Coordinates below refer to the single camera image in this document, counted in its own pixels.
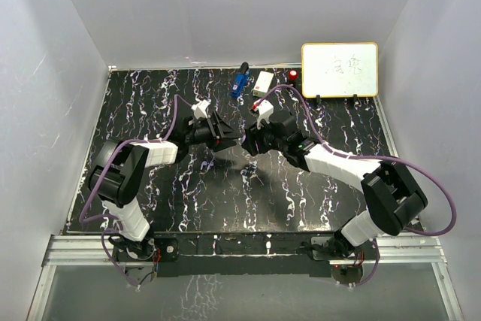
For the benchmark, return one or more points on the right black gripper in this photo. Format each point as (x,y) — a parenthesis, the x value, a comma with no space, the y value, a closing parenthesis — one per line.
(253,141)

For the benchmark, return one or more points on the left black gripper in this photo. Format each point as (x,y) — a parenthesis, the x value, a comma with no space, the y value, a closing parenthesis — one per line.
(222,129)

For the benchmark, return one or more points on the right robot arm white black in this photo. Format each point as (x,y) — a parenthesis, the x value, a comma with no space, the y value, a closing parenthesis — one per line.
(392,195)

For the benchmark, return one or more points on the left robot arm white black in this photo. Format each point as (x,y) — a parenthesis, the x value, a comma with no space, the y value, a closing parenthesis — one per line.
(117,173)

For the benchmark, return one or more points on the blue black tool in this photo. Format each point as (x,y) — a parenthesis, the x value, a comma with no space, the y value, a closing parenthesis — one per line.
(241,78)

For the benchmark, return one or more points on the white rectangular box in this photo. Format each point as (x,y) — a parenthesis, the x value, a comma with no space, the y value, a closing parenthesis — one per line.
(263,84)

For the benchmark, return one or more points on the red emergency button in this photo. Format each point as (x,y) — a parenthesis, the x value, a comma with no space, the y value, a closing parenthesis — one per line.
(292,79)

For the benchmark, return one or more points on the black front base bar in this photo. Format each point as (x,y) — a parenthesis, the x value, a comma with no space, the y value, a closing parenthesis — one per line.
(232,254)

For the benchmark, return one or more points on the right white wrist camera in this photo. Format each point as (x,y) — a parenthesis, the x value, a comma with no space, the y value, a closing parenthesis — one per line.
(262,110)

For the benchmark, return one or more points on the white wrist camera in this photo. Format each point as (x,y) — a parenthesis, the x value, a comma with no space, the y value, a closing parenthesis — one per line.
(262,110)
(200,109)

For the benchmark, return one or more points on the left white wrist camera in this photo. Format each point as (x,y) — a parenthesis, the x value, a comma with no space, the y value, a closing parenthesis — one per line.
(200,109)

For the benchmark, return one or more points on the white board wooden frame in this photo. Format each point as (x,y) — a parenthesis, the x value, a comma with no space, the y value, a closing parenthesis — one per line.
(340,70)

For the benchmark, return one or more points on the aluminium frame rail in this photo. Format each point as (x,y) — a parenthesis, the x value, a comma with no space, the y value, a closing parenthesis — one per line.
(95,250)

